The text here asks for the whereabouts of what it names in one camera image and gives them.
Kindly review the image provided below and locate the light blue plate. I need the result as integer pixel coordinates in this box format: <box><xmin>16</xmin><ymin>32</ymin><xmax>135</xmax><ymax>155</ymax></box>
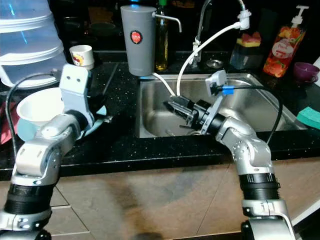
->
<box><xmin>16</xmin><ymin>104</ymin><xmax>109</xmax><ymax>143</ymax></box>

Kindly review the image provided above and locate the chrome kitchen faucet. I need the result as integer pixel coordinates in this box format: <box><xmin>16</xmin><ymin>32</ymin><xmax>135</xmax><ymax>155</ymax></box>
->
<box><xmin>192</xmin><ymin>0</ymin><xmax>248</xmax><ymax>63</ymax></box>

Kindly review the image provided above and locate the white printed mug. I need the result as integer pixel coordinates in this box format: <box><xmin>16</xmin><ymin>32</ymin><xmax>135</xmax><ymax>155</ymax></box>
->
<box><xmin>69</xmin><ymin>44</ymin><xmax>95</xmax><ymax>70</ymax></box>

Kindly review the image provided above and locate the round metal drain cap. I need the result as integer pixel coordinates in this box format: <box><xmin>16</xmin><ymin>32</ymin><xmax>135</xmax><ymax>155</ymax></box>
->
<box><xmin>205</xmin><ymin>59</ymin><xmax>225</xmax><ymax>69</ymax></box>

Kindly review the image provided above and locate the stainless steel sink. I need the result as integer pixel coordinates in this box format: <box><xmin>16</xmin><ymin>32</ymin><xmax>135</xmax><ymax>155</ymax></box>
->
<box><xmin>137</xmin><ymin>73</ymin><xmax>308</xmax><ymax>139</ymax></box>

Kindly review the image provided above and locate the oil bottle green cap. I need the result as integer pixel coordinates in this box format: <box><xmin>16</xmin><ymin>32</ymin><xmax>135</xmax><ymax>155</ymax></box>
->
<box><xmin>154</xmin><ymin>0</ymin><xmax>170</xmax><ymax>72</ymax></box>

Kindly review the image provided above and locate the grey water filter red label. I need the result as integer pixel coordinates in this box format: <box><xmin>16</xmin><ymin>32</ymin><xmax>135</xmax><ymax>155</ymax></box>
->
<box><xmin>120</xmin><ymin>4</ymin><xmax>182</xmax><ymax>77</ymax></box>

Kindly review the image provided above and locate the dark sponge holder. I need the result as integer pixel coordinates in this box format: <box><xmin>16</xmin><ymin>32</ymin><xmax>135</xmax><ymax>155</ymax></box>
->
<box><xmin>229</xmin><ymin>43</ymin><xmax>263</xmax><ymax>71</ymax></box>

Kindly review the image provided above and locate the white tiered plastic food container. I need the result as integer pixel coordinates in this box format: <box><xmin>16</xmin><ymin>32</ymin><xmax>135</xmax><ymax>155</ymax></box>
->
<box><xmin>0</xmin><ymin>0</ymin><xmax>68</xmax><ymax>90</ymax></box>

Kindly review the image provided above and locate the yellow and red sponge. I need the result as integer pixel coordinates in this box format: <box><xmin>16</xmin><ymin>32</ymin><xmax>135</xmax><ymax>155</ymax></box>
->
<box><xmin>236</xmin><ymin>31</ymin><xmax>262</xmax><ymax>48</ymax></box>

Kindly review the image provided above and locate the grey cabinet door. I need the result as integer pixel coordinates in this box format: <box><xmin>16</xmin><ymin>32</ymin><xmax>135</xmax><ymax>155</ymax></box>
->
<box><xmin>55</xmin><ymin>167</ymin><xmax>246</xmax><ymax>236</ymax></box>
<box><xmin>277</xmin><ymin>157</ymin><xmax>320</xmax><ymax>223</ymax></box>

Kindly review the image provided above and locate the pink plate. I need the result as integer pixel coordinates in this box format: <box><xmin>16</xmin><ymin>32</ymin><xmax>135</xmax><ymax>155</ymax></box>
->
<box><xmin>0</xmin><ymin>102</ymin><xmax>21</xmax><ymax>146</ymax></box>

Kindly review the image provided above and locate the fruit print soap pump bottle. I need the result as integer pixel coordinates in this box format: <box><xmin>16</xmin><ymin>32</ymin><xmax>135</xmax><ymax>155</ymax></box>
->
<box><xmin>262</xmin><ymin>5</ymin><xmax>310</xmax><ymax>78</ymax></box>

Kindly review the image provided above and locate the green sponge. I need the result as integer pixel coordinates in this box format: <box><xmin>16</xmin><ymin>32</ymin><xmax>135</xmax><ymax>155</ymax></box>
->
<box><xmin>296</xmin><ymin>106</ymin><xmax>320</xmax><ymax>130</ymax></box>

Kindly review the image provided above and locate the purple cup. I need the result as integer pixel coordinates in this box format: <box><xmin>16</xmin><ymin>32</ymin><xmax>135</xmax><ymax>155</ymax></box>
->
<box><xmin>293</xmin><ymin>62</ymin><xmax>320</xmax><ymax>84</ymax></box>

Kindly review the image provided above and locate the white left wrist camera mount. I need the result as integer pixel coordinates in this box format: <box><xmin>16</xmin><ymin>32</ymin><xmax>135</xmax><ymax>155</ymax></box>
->
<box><xmin>58</xmin><ymin>64</ymin><xmax>96</xmax><ymax>126</ymax></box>

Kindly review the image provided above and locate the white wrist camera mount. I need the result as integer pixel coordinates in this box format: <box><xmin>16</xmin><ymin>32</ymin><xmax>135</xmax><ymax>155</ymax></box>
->
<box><xmin>200</xmin><ymin>70</ymin><xmax>228</xmax><ymax>135</ymax></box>
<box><xmin>58</xmin><ymin>64</ymin><xmax>96</xmax><ymax>126</ymax></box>

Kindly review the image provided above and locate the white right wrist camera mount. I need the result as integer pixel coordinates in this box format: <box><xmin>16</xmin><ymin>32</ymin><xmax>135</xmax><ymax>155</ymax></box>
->
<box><xmin>200</xmin><ymin>70</ymin><xmax>228</xmax><ymax>135</ymax></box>

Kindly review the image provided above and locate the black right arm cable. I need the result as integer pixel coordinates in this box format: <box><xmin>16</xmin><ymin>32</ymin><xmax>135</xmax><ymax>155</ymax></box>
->
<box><xmin>221</xmin><ymin>85</ymin><xmax>284</xmax><ymax>147</ymax></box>

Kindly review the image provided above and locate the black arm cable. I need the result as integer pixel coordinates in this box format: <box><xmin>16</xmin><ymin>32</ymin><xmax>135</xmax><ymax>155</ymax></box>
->
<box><xmin>221</xmin><ymin>85</ymin><xmax>284</xmax><ymax>147</ymax></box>
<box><xmin>5</xmin><ymin>74</ymin><xmax>63</xmax><ymax>146</ymax></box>

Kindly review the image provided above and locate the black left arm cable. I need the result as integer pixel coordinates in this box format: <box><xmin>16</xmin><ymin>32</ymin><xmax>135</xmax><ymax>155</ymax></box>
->
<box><xmin>5</xmin><ymin>74</ymin><xmax>63</xmax><ymax>146</ymax></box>

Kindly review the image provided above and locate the white filter hose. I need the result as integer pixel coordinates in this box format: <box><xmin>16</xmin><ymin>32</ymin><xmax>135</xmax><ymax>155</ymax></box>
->
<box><xmin>150</xmin><ymin>9</ymin><xmax>253</xmax><ymax>103</ymax></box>

